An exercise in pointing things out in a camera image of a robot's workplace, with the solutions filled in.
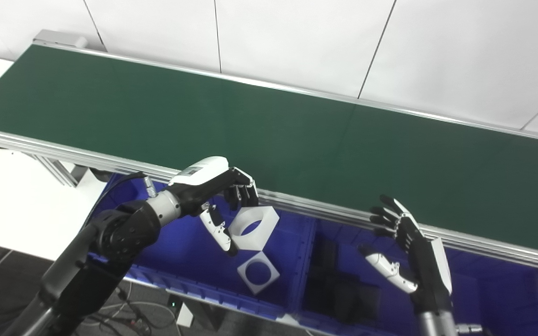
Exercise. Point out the blue plastic bin black parts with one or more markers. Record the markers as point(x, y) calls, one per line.
point(484, 298)

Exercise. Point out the blue plastic bin white parts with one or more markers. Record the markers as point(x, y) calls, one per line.
point(185, 261)

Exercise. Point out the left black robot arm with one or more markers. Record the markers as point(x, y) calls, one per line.
point(110, 242)

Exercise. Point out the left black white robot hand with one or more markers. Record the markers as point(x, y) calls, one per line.
point(199, 182)

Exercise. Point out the black conveyor bracket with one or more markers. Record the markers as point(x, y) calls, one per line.
point(100, 175)

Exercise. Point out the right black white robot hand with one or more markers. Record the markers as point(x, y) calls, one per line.
point(430, 270)

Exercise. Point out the green conveyor belt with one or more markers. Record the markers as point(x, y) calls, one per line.
point(250, 126)
point(306, 207)

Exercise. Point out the aluminium conveyor leg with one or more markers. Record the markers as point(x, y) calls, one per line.
point(59, 172)

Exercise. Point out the white power adapter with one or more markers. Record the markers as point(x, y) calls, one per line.
point(185, 316)

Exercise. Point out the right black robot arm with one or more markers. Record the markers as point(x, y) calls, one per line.
point(432, 324)

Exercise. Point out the white square part round hole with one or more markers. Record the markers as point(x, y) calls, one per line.
point(266, 228)
point(245, 273)

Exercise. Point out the grey conveyor end box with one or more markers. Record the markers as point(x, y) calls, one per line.
point(59, 38)

